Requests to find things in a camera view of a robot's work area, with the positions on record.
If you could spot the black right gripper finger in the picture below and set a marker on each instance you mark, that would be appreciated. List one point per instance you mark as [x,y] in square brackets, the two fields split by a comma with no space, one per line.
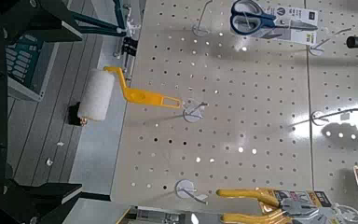
[52,196]
[54,21]

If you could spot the small white bolt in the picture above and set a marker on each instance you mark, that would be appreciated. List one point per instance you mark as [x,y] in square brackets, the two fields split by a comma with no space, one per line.
[49,161]
[60,144]

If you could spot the white pegboard hook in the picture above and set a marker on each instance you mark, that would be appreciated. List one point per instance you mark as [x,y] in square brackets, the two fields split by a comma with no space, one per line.
[183,188]
[192,115]
[335,112]
[199,30]
[316,49]
[348,213]

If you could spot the beige pegboard panel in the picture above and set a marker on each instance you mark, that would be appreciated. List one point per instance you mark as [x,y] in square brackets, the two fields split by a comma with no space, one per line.
[230,77]
[338,77]

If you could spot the blue scissors on card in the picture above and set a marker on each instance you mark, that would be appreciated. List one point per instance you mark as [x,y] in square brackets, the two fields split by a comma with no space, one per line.
[268,20]

